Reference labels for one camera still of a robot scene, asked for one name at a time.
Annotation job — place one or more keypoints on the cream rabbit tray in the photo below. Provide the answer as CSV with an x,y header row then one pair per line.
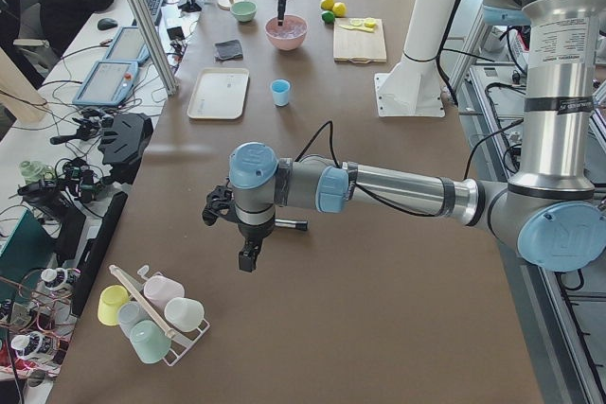
x,y
218,94

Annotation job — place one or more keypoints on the white cup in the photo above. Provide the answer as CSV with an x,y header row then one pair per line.
x,y
183,313

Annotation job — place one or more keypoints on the pink bowl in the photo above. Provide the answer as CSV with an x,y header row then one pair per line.
x,y
286,45

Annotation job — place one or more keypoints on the light blue cup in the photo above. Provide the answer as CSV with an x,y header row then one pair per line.
x,y
280,90

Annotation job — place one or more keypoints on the black flat bar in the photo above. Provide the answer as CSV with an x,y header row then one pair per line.
x,y
93,260

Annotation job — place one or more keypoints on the teach pendant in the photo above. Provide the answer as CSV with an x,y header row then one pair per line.
x,y
107,84
128,45

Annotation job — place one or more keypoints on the mint green cup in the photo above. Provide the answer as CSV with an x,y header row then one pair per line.
x,y
149,342

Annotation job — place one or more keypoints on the green lime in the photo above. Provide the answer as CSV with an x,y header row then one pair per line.
x,y
328,17

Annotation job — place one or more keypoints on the wooden cutting board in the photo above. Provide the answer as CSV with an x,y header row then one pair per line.
x,y
357,46

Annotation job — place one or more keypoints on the pile of ice cubes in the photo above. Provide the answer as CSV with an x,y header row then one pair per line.
x,y
291,27

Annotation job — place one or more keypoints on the teach pendant near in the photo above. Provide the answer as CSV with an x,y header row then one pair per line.
x,y
107,84

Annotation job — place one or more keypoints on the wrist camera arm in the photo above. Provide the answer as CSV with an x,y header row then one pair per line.
x,y
219,204

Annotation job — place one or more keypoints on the aluminium frame post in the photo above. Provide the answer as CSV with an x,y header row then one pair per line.
x,y
152,41

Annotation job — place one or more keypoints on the yellow cup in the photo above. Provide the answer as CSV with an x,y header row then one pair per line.
x,y
110,301

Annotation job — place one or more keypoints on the grey cup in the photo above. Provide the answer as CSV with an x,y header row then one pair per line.
x,y
129,315

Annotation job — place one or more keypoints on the white wire cup rack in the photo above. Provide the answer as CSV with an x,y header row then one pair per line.
x,y
181,342

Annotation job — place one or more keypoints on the teach pendant far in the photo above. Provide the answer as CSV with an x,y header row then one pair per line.
x,y
128,45

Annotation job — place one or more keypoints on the black computer mouse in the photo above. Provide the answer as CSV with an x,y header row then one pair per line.
x,y
106,24

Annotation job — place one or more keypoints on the yellow lemon left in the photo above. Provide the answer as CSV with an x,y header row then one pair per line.
x,y
327,4

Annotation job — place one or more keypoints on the yellow lemon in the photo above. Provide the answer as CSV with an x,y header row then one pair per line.
x,y
339,9
327,4

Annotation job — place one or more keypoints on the yellow plastic knife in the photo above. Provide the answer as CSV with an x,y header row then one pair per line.
x,y
358,28

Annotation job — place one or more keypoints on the pink cup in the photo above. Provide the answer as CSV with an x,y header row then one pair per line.
x,y
159,290

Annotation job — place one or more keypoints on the steel muddler black tip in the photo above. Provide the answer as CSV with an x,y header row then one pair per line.
x,y
300,225

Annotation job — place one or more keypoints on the grey folded cloth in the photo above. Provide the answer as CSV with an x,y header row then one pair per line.
x,y
228,50

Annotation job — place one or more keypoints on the yellow lemon right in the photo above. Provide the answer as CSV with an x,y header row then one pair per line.
x,y
339,9

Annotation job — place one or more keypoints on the lemon slice upper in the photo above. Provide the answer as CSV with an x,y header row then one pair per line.
x,y
370,23

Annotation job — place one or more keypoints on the black plastic bracket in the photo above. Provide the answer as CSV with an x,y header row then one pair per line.
x,y
123,143

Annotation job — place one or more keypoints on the light green bowl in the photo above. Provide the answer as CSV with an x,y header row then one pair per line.
x,y
244,11

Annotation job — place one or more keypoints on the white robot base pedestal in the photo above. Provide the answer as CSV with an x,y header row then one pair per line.
x,y
412,87

